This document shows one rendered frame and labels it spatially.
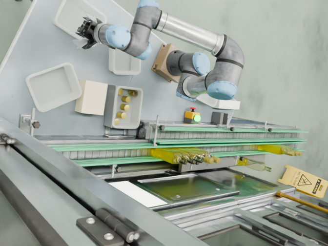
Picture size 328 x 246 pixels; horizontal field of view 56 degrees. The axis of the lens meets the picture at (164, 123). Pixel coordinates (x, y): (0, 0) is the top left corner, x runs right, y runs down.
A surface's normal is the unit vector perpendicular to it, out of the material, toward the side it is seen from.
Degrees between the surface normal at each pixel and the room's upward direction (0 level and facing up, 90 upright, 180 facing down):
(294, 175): 77
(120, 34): 7
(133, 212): 90
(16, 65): 0
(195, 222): 0
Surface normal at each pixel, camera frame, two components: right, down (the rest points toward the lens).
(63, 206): 0.13, -0.99
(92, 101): 0.64, 0.17
